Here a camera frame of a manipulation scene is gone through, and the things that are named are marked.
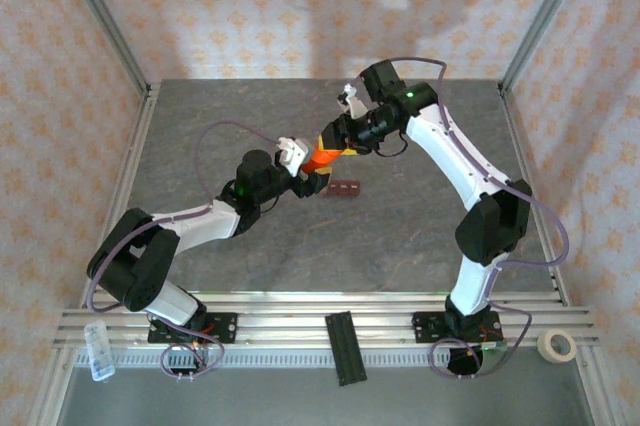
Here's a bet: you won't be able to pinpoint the slotted grey cable duct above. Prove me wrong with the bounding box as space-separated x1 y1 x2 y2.
73 349 454 369

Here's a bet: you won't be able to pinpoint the aluminium frame post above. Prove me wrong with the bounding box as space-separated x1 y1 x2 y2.
499 0 596 95
54 0 151 92

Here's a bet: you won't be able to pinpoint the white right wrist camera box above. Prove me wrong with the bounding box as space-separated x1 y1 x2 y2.
336 84 370 118

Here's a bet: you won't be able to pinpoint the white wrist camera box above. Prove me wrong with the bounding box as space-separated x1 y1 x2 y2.
336 84 370 118
276 135 307 178

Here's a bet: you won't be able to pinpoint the aluminium cross rails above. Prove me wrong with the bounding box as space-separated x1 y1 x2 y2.
52 290 601 353

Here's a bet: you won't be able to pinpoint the clear plastic packet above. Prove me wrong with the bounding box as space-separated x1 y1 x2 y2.
83 320 116 383

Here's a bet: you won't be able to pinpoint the aluminium side rail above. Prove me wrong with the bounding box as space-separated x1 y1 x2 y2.
79 83 162 307
499 83 571 307

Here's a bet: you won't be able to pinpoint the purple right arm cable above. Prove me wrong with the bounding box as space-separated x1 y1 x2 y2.
349 55 571 380

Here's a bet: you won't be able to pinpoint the orange pill bottle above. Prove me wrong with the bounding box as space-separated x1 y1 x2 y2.
299 143 346 178

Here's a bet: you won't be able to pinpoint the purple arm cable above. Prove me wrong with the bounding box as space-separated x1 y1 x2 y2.
87 119 281 380
349 55 571 380

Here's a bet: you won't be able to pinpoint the brown pill organizer box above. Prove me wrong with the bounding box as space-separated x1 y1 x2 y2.
323 179 362 199

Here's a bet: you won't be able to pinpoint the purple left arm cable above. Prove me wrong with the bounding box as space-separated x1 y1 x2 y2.
87 119 281 380

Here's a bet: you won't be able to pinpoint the black ribbed bar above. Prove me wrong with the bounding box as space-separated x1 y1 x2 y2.
324 311 369 387

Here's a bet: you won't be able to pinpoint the grey metal sheet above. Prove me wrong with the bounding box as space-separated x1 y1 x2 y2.
54 364 599 426

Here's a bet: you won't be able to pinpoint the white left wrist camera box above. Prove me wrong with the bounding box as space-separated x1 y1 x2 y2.
276 135 307 178

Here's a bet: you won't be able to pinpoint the thin black right gripper cable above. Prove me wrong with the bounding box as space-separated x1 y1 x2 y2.
373 133 409 158

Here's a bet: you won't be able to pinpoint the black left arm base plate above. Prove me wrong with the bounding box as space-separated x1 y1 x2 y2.
147 312 239 346

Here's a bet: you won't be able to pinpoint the white tape roll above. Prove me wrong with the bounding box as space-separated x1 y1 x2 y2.
538 329 578 363

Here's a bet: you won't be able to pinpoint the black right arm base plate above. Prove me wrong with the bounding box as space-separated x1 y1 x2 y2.
412 310 504 346

